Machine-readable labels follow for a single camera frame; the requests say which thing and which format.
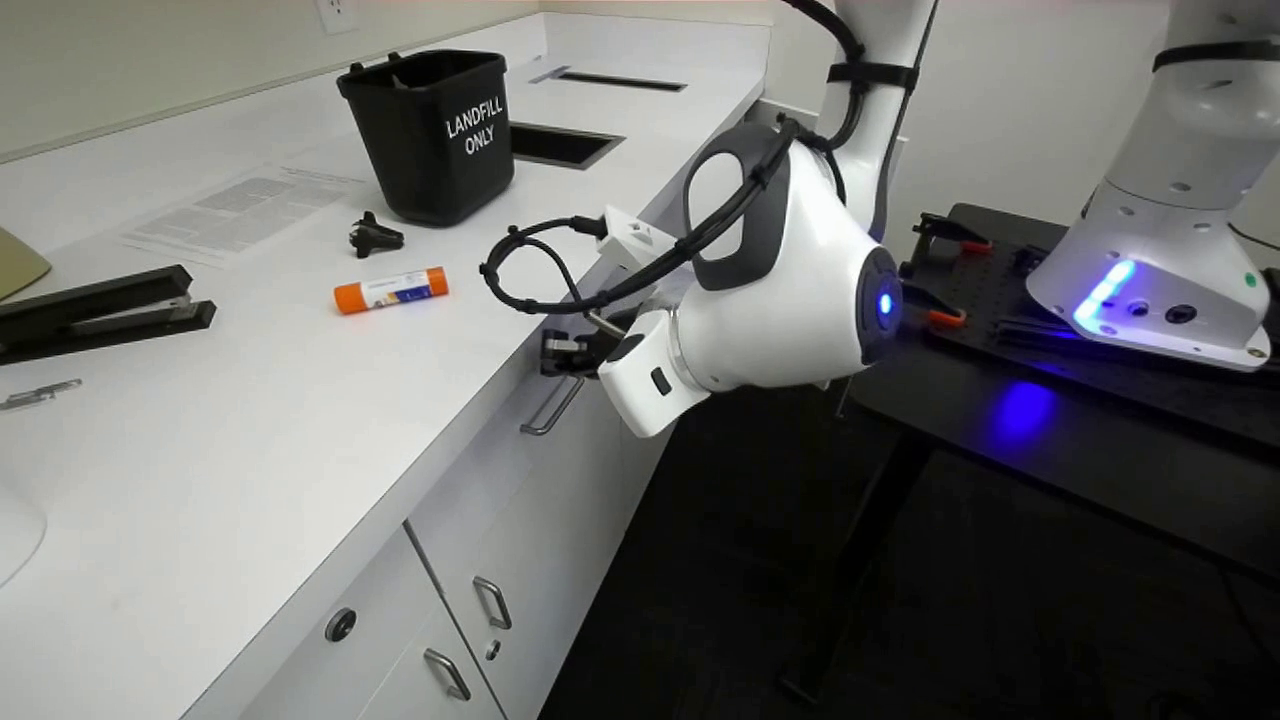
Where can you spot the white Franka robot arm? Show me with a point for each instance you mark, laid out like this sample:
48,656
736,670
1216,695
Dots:
801,293

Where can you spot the round silver cabinet lock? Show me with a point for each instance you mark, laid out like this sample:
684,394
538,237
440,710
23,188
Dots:
341,624

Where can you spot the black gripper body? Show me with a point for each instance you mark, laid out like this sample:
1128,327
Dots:
600,342

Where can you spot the printed paper sheet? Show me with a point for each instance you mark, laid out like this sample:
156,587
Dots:
245,209

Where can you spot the orange capped glue stick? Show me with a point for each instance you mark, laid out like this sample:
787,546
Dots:
395,289

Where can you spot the tan flat object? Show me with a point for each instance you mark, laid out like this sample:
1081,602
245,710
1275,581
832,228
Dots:
19,265

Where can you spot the black stapler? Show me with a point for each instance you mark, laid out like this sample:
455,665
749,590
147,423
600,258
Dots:
95,314

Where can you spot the black landfill only bin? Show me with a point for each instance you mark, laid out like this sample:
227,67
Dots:
433,146

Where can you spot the black binder clip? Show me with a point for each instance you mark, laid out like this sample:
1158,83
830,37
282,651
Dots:
373,237

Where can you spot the black robot table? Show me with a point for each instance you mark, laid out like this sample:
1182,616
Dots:
1065,415

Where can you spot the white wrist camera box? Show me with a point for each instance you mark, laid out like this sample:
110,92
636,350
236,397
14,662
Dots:
636,243

